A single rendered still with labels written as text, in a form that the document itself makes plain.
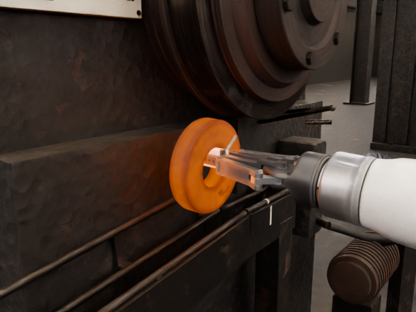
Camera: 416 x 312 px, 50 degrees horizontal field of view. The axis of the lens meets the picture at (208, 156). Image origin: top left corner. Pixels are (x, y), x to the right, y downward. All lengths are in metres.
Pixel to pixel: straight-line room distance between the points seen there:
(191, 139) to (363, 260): 0.62
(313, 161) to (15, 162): 0.38
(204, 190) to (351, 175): 0.24
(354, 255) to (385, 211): 0.61
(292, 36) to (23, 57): 0.40
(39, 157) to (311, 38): 0.50
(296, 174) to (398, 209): 0.14
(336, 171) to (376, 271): 0.60
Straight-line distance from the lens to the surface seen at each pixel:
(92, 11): 0.72
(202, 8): 0.69
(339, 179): 0.57
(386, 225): 0.56
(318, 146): 1.08
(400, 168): 0.56
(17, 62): 0.66
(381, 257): 1.21
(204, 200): 0.71
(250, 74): 0.77
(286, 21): 0.73
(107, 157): 0.69
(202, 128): 0.67
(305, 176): 0.60
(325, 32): 0.89
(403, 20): 5.05
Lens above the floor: 1.00
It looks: 13 degrees down
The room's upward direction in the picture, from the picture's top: straight up
